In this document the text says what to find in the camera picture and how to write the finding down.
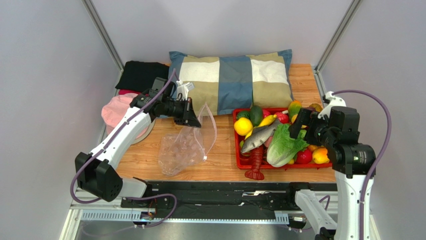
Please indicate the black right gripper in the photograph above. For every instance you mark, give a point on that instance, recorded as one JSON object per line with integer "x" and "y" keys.
{"x": 308, "y": 119}

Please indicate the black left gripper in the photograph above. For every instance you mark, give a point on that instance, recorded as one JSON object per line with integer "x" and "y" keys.
{"x": 188, "y": 116}

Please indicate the clear zip top bag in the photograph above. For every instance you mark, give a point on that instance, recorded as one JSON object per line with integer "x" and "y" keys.
{"x": 188, "y": 147}

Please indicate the green toy lettuce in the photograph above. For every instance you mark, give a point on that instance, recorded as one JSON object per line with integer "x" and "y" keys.
{"x": 283, "y": 148}

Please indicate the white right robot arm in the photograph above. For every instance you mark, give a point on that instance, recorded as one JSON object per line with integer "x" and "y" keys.
{"x": 351, "y": 162}

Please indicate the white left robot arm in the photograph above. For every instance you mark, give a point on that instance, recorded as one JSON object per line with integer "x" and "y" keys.
{"x": 96, "y": 177}

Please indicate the red toy bell pepper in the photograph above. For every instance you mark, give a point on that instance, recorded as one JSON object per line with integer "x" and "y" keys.
{"x": 282, "y": 117}

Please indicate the yellow toy banana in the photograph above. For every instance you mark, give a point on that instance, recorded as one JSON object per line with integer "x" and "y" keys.
{"x": 265, "y": 122}

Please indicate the blue beige checked pillow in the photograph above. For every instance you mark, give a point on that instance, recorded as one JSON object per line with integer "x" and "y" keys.
{"x": 227, "y": 83}

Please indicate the red plastic tray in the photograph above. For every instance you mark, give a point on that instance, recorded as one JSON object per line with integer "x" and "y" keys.
{"x": 243, "y": 161}

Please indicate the dark green toy avocado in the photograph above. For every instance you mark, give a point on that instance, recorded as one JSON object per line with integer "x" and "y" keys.
{"x": 256, "y": 115}

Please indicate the grey toy fish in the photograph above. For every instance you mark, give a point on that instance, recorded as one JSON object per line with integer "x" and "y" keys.
{"x": 259, "y": 136}

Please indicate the green toy lime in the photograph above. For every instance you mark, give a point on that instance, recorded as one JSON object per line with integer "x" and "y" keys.
{"x": 243, "y": 114}

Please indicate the yellow toy lemon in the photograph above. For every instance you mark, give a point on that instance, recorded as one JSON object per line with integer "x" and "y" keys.
{"x": 243, "y": 126}

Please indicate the red toy lobster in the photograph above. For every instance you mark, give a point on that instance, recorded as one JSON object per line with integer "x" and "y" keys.
{"x": 256, "y": 157}

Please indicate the black folded cloth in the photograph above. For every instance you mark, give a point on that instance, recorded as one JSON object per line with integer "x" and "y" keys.
{"x": 139, "y": 76}

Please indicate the pink bucket hat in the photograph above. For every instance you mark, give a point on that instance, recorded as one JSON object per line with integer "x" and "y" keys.
{"x": 113, "y": 112}

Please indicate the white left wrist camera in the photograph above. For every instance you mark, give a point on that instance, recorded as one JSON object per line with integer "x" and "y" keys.
{"x": 183, "y": 89}

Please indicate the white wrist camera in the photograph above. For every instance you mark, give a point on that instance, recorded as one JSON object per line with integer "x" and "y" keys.
{"x": 331, "y": 101}
{"x": 183, "y": 89}

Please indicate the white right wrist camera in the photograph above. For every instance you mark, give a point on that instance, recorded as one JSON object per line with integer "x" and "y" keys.
{"x": 331, "y": 101}

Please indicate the black mounting rail base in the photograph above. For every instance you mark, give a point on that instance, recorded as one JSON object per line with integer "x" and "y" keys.
{"x": 219, "y": 200}

